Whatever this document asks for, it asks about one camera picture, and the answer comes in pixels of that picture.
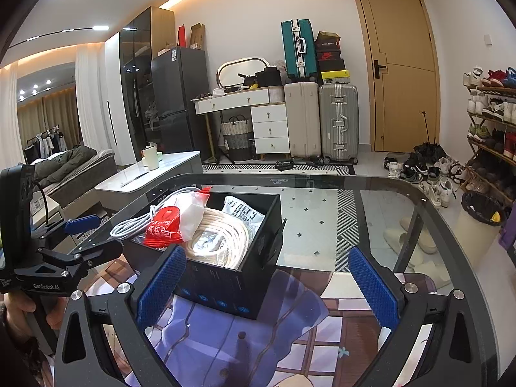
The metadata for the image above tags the grey coffee table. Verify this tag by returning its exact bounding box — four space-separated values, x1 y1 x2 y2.
94 151 203 214

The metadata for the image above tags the white medicine packet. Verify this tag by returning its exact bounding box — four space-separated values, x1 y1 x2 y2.
221 195 267 227

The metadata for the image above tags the printed cartoon table mat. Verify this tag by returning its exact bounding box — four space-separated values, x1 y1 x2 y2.
86 258 457 387

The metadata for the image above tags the flat cardboard carton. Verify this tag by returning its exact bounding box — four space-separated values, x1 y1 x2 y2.
189 22 206 51

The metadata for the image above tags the pile of loose shoes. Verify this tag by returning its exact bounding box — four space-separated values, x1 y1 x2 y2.
382 151 469 210

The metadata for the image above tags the black umbrella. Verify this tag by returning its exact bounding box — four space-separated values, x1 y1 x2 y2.
413 110 448 166

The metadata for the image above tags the dark glass cabinet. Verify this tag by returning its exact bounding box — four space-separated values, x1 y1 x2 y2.
119 6 176 162

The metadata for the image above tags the bagged white rope coil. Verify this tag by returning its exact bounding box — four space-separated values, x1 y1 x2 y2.
184 209 252 270

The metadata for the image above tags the person's left forearm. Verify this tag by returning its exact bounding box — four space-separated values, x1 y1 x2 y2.
0 322 54 387

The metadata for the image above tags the white charging cable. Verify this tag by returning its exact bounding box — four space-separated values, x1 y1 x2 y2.
110 186 202 241

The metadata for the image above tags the red packet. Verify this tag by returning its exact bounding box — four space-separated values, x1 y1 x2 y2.
144 187 213 250

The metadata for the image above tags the woven laundry basket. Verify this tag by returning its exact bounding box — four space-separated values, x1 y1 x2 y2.
220 115 254 162

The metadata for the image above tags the white vanity desk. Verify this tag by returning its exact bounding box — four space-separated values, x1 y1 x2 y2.
193 86 291 156

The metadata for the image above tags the black bag trash bin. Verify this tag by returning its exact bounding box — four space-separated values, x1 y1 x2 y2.
455 191 508 265

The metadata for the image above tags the black bag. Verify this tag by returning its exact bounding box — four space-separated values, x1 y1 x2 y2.
255 66 282 88

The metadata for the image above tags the yellow black shoe box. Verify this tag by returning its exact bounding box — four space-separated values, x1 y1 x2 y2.
320 70 352 85

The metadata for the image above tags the oval mirror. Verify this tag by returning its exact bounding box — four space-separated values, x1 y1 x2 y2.
217 56 272 90

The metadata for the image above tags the person's left hand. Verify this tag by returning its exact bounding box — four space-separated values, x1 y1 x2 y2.
2 290 51 327

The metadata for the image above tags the wooden door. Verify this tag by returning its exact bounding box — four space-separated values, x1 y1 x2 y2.
349 0 438 154

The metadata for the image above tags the white wardrobe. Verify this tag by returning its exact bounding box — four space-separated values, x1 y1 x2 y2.
104 32 136 167

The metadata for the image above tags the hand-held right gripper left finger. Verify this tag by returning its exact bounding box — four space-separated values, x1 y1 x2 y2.
54 244 188 387

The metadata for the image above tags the dark grey refrigerator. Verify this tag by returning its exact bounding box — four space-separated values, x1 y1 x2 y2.
151 46 211 162

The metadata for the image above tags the white stick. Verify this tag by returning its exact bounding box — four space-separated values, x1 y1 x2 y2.
120 171 149 188

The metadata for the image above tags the teal suitcase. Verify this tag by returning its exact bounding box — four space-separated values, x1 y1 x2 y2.
281 19 319 84

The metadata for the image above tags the black cardboard box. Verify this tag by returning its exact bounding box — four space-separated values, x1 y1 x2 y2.
121 187 285 322

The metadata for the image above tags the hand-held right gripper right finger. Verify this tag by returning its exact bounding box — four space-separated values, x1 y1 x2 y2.
347 246 488 387

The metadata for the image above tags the tan curtain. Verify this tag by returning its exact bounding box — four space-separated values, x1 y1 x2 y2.
17 94 80 152

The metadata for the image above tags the wooden shoe rack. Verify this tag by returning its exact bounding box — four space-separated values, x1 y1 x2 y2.
463 83 516 206

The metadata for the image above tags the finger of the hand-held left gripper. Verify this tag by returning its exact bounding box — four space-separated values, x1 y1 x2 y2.
37 236 126 282
31 214 102 244

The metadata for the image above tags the brown lid shoe box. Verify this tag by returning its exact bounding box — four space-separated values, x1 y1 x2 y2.
315 31 343 52

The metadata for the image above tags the silver suitcase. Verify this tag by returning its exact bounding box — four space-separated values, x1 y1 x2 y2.
318 84 360 165

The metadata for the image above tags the beige suitcase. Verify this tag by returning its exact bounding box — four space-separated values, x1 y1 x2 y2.
284 82 321 160

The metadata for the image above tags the clothes rack with garments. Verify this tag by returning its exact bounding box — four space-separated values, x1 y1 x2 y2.
24 127 69 162

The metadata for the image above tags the white cup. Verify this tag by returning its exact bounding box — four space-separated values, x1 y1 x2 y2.
142 143 162 171

